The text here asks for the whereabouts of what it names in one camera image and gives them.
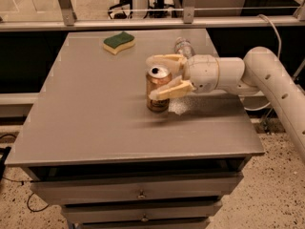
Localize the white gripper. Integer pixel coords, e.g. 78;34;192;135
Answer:
146;54;219;100

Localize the orange soda can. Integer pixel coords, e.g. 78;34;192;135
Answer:
145;64;173;114

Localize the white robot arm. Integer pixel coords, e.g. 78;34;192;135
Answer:
146;47;305;160

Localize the clear plastic bottle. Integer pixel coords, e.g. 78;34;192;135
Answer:
174;37;195;59

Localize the green and yellow sponge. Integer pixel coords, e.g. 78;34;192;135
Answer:
103;31;135;55

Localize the black office chair base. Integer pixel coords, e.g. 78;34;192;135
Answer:
108;0;149;19

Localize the grey drawer cabinet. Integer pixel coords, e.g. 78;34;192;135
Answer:
7;30;263;229

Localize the top grey drawer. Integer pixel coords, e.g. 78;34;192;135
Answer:
31;172;243;205

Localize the grey drawer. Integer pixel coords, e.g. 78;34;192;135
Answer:
62;200;222;223
31;172;243;205

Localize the white cable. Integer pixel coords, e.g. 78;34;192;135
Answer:
238;13;283;112

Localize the metal window frame rail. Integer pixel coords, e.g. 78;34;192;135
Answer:
0;0;305;31

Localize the black floor cable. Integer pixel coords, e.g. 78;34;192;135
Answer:
0;133;51;214

